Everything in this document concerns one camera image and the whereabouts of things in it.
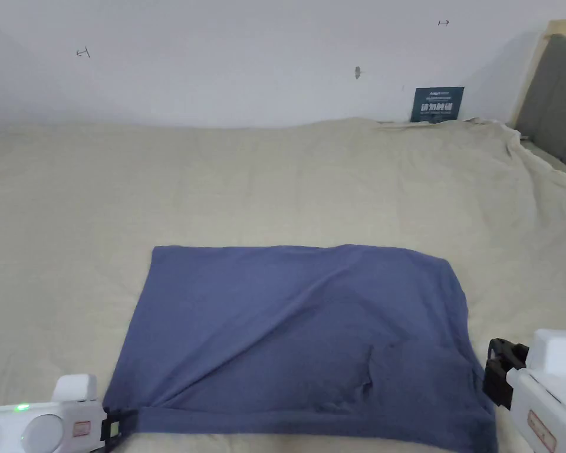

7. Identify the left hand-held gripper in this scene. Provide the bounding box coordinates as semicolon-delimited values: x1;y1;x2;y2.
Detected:
0;374;139;453

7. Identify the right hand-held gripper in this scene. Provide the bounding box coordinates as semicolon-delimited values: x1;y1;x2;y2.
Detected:
482;329;566;453

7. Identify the dark blue shirt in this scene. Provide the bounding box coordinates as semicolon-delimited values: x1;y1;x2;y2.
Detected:
103;244;499;453

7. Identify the bed with beige sheet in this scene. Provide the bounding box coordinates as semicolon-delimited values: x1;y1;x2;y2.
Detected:
0;115;566;453

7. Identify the dark teal sign card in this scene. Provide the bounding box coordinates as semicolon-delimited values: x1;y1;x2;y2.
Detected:
410;86;466;125

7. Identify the grey padded headboard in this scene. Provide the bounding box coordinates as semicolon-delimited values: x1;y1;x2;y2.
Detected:
514;34;566;183

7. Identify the light wooden headboard frame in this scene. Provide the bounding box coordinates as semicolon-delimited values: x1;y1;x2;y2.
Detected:
511;19;566;129

